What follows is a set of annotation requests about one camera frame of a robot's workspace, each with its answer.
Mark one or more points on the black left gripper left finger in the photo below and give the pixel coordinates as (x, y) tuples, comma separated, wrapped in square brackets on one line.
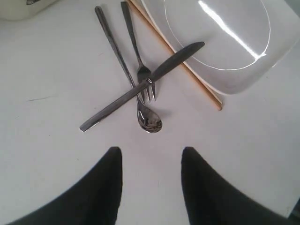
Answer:
[(93, 200)]

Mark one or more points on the steel table knife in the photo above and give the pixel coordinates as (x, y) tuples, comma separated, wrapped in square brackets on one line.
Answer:
[(168, 65)]

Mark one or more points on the wooden chopstick left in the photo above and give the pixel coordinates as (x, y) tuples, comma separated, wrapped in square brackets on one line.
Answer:
[(141, 13)]

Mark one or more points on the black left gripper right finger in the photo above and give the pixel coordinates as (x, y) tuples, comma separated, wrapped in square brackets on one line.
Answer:
[(212, 200)]

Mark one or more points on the steel fork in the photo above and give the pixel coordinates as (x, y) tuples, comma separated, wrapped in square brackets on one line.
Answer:
[(143, 72)]

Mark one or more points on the wooden chopstick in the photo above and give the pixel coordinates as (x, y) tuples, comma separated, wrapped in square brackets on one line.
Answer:
[(141, 13), (214, 94)]

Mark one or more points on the wooden chopstick right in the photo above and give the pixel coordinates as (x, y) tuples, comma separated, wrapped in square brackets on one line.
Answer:
[(214, 94)]

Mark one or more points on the steel spoon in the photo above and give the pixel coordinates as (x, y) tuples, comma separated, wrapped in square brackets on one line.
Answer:
[(147, 119)]

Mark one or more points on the white square plate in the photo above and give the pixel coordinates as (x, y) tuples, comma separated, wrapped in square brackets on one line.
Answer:
[(243, 38)]

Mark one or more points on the cream bin with triangle mark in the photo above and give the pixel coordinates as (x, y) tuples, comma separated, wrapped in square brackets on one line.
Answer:
[(21, 9)]

